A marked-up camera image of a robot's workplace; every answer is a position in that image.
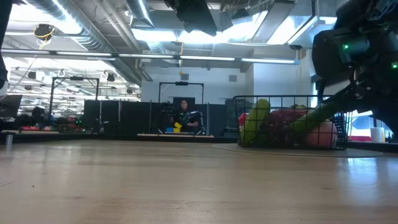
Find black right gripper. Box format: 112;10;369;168
351;83;398;139

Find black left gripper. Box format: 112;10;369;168
164;0;218;37

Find pink peach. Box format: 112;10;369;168
304;120;338;149

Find green cucumber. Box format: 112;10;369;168
290;101;343;136

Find red grape bunch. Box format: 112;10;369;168
259;119;296;147

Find light green avocado half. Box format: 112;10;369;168
241;98;271;147

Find white paper roll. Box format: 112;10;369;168
370;126;386;143

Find long ceiling light bar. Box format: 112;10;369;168
0;49;301;65

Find person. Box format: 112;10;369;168
169;98;203;134

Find grey round plate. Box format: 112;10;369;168
211;142;385;159

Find black yellow ceiling reel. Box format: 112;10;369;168
32;24;56;44

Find distant robot workstation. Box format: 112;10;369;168
12;105;85;133

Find black monitor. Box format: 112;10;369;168
0;95;23;119

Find black wire basket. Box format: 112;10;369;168
233;94;351;151

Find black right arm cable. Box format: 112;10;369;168
316;67;358;105

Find black frame stand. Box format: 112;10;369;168
49;77;101;121
157;82;205;105

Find silver ventilation duct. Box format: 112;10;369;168
24;0;156;85

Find black partition wall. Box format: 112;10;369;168
83;99;229;136

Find black aluminium table frame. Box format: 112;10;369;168
0;132;239;144

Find silver bolt post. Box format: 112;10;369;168
4;132;15;154

